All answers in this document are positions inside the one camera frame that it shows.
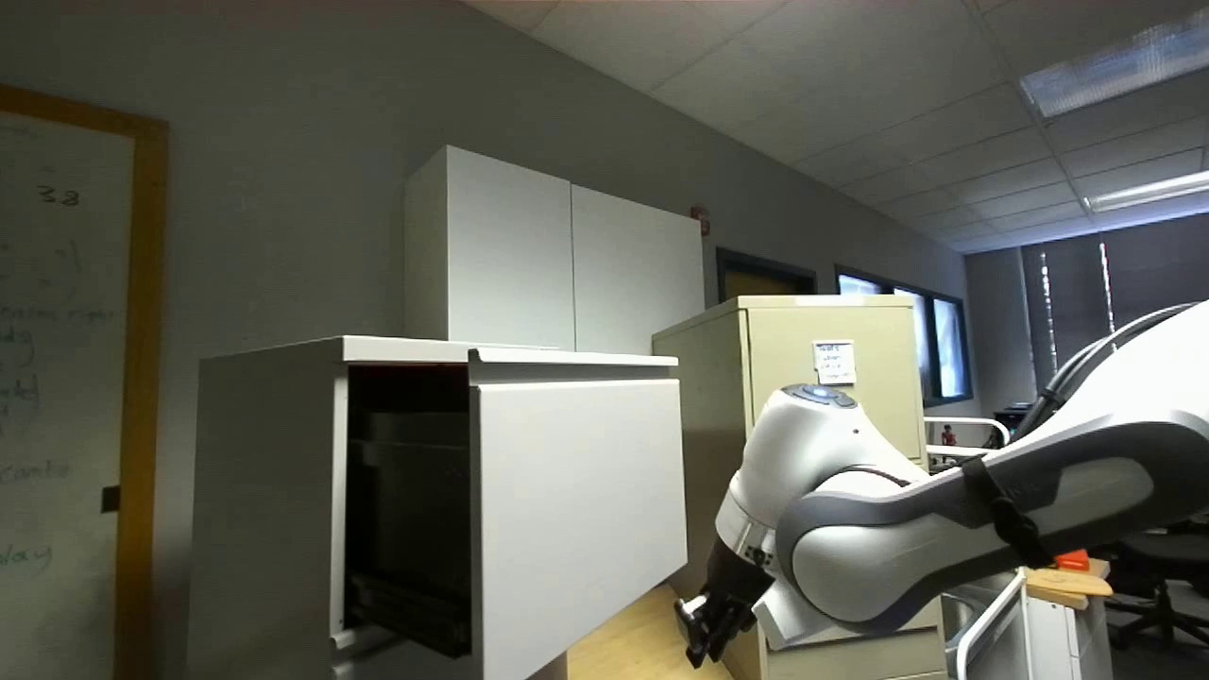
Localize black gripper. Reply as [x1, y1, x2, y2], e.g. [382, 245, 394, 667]
[676, 539, 773, 674]

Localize white drawer cabinet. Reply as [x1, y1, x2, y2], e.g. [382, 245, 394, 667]
[184, 332, 685, 680]

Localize beige metal filing cabinet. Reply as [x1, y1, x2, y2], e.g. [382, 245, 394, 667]
[650, 289, 950, 680]

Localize white paper label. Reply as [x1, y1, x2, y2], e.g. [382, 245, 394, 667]
[812, 336, 863, 389]

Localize wooden workbench top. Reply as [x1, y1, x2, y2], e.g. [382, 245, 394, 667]
[1021, 558, 1118, 611]

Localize dark framed window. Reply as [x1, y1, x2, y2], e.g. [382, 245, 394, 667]
[834, 267, 973, 408]

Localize tall white cupboard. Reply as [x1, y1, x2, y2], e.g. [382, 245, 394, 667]
[399, 142, 712, 357]

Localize black office chair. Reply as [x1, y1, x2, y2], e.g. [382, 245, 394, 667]
[1104, 524, 1209, 651]

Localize grey window blinds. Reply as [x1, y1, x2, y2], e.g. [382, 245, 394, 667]
[1015, 206, 1209, 408]

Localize narrow ceiling light strip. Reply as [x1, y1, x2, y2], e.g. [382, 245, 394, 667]
[1078, 165, 1209, 215]

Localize large ceiling light panel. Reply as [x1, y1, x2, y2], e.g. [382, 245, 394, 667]
[1015, 7, 1209, 122]

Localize white metal tube frame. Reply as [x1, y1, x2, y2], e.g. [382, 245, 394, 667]
[950, 563, 1031, 680]

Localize black strap on arm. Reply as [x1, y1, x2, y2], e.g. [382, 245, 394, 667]
[951, 453, 1057, 572]

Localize dark doorway frame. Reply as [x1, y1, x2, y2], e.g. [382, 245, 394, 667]
[713, 245, 824, 306]

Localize whiteboard with wooden frame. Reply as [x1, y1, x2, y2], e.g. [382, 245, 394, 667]
[0, 78, 175, 680]

